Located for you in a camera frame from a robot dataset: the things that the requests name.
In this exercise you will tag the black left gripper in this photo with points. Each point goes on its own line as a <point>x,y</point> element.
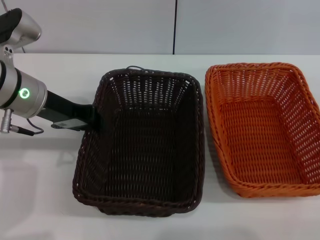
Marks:
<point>65,110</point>

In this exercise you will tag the dark brown woven basket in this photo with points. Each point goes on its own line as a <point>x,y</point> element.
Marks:
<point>147,155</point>

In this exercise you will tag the orange woven basket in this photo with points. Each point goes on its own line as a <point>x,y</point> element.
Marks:
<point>260,140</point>

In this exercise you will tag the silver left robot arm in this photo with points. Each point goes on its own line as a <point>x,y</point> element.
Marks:
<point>27,100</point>

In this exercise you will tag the wrist camera box with label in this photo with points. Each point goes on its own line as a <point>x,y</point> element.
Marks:
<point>71,124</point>

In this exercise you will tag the black vertical wall strip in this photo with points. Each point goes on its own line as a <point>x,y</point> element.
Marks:
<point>175,27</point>

